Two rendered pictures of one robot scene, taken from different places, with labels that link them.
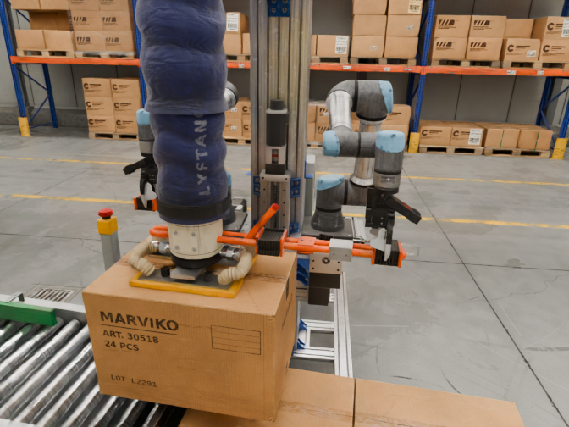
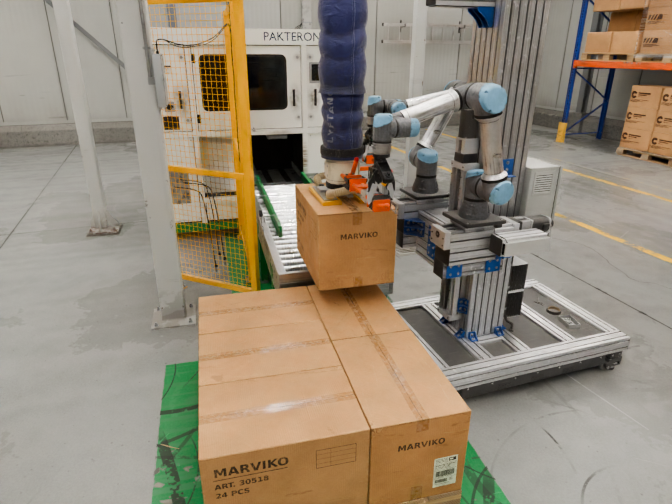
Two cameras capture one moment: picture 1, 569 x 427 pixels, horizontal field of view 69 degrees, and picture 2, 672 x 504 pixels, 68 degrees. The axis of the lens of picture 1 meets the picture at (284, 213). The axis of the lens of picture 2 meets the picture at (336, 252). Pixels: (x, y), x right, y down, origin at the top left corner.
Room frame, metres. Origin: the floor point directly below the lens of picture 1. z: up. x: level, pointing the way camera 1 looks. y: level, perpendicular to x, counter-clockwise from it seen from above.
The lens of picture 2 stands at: (0.12, -2.04, 1.80)
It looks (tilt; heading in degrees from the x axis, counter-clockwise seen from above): 22 degrees down; 65
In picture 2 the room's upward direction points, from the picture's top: straight up
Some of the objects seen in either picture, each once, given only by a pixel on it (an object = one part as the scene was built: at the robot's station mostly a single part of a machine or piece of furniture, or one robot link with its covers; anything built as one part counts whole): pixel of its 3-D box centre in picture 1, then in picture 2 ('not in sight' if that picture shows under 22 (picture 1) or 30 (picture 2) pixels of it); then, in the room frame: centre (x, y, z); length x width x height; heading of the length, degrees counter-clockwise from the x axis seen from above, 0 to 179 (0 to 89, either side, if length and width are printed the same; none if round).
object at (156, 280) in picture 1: (186, 277); (324, 192); (1.12, 0.30, 1.10); 0.34 x 0.10 x 0.05; 80
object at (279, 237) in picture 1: (272, 241); (355, 182); (1.17, 0.04, 1.21); 0.10 x 0.08 x 0.06; 170
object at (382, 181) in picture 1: (386, 180); (380, 148); (1.12, -0.29, 1.43); 0.08 x 0.08 x 0.05
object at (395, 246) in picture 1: (386, 253); (378, 203); (1.11, -0.31, 1.21); 0.08 x 0.07 x 0.05; 80
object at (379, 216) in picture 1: (381, 206); (379, 167); (1.12, -0.28, 1.35); 0.09 x 0.08 x 0.12; 80
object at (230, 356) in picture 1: (202, 319); (341, 230); (1.22, 0.28, 0.88); 0.60 x 0.40 x 0.40; 80
